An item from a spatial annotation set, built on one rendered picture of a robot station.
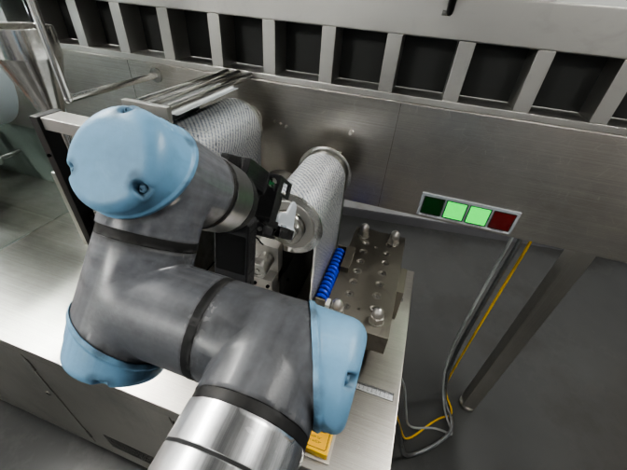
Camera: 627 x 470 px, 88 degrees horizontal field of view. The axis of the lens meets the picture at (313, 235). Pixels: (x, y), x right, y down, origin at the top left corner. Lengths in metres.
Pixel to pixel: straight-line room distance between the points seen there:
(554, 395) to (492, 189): 1.57
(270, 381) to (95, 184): 0.16
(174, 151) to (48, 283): 1.04
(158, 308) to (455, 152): 0.79
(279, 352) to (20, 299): 1.08
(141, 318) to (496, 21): 0.80
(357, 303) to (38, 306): 0.87
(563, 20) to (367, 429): 0.90
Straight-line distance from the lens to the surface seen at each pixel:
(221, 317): 0.22
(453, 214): 0.98
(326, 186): 0.74
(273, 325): 0.21
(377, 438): 0.82
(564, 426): 2.25
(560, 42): 0.88
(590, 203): 1.02
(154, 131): 0.23
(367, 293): 0.86
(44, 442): 2.04
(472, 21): 0.85
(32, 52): 1.05
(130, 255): 0.25
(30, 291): 1.25
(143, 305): 0.25
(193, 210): 0.26
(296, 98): 0.93
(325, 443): 0.77
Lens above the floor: 1.65
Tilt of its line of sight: 38 degrees down
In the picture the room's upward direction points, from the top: 5 degrees clockwise
